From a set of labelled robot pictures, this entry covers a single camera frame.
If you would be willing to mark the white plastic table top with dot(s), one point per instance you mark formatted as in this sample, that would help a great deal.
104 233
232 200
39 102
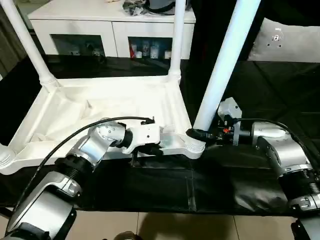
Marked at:
100 105

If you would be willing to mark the white plastic table leg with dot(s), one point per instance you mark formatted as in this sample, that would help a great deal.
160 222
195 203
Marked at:
176 40
225 65
5 156
27 40

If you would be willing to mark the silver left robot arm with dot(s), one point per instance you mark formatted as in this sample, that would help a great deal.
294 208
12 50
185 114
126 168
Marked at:
75 165

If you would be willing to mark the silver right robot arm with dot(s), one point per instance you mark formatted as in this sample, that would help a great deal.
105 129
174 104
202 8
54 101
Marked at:
285 155

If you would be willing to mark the black table mat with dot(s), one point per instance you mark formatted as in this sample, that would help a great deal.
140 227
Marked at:
150 190

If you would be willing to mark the black robot foot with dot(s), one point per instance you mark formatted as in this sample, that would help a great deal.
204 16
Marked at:
126 235

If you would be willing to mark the black tall cabinet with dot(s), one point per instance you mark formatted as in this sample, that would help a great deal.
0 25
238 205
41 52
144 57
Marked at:
215 25

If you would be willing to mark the light grey cushion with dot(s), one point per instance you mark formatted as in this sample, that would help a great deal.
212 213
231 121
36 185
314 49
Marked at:
290 42

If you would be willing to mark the white glass-door cabinet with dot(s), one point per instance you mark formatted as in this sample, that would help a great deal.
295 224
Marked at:
110 27

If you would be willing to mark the grey carry case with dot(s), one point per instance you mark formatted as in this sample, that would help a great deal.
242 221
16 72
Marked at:
160 5

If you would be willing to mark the grey curtain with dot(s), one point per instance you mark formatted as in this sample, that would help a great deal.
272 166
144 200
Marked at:
7 45

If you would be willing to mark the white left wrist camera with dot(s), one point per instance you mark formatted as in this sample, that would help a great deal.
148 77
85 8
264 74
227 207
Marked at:
146 132

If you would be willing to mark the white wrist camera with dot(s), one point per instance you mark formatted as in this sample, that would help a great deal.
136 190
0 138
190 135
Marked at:
229 110
146 132

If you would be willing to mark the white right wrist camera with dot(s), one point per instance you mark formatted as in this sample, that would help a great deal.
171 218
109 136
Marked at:
229 110

